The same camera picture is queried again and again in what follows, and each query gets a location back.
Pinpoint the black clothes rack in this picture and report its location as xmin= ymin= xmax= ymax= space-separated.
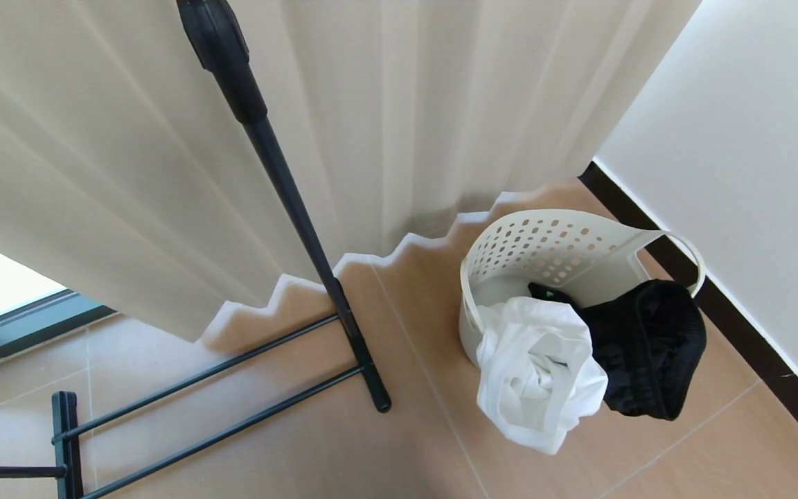
xmin=0 ymin=0 xmax=393 ymax=499

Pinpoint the black garment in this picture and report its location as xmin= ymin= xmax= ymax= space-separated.
xmin=528 ymin=279 xmax=708 ymax=422

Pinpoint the white laundry basket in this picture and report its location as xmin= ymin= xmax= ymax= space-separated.
xmin=459 ymin=209 xmax=707 ymax=369

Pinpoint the window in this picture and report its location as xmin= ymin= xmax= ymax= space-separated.
xmin=0 ymin=229 xmax=117 ymax=404

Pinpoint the white printed t-shirt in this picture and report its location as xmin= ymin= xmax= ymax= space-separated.
xmin=475 ymin=297 xmax=610 ymax=457

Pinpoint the beige curtain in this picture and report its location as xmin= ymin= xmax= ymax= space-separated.
xmin=0 ymin=0 xmax=702 ymax=342

